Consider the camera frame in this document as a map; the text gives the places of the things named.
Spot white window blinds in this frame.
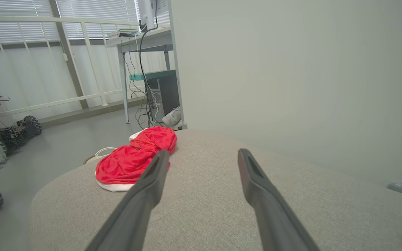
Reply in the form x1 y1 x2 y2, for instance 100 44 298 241
0 0 171 45

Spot dark computer tower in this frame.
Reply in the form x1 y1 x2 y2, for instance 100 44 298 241
145 75 180 123

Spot teal shelf board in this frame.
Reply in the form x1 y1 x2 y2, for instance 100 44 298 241
129 70 177 81

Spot white sneaker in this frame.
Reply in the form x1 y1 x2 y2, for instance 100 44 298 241
162 106 183 129

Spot grey metal desk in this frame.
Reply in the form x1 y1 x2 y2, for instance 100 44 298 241
106 27 173 124

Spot wheeled rover robot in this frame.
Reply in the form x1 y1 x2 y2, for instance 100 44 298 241
0 70 43 175

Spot red shorts with white stripe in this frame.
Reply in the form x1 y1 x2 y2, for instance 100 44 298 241
95 126 178 192

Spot cream laundry basket brown rim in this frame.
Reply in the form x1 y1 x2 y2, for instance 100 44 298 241
82 147 118 165

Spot white computer monitor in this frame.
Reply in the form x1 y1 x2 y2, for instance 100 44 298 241
136 0 169 32

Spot grey-brown window pillar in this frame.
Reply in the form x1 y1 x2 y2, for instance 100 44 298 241
49 0 89 109

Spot grey fabric sofa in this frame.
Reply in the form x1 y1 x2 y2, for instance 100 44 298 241
28 129 402 251

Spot black hanging desk cables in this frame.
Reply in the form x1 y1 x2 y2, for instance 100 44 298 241
121 0 163 128

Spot grey partition end frame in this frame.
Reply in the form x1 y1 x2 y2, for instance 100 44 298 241
168 0 188 130

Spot white metal railing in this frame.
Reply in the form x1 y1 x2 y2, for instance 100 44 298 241
0 16 142 117

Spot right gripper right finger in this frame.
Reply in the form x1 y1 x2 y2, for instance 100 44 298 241
238 148 320 251

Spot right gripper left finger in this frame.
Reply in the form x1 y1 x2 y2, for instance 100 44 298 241
84 150 170 251

